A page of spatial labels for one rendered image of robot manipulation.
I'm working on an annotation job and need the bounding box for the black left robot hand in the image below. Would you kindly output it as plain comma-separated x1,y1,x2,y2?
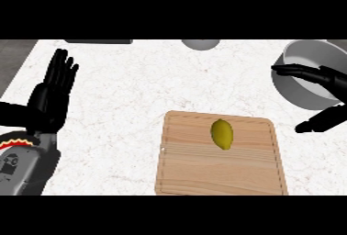
0,48,81,136

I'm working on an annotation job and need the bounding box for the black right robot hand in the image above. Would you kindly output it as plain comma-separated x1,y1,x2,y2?
270,63,347,134

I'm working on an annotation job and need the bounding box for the grey metal pot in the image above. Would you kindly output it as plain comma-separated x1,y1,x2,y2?
270,39,347,111

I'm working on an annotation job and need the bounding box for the yellow lemon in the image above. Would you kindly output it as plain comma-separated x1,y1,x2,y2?
208,117,236,151

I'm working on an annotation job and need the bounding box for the wooden cutting board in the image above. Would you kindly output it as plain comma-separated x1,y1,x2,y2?
153,110,289,196

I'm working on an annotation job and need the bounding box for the dark grey flat object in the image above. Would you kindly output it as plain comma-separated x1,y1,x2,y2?
63,39,134,45

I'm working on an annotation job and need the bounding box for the grey round object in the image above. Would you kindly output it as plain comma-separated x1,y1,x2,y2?
180,39,222,51

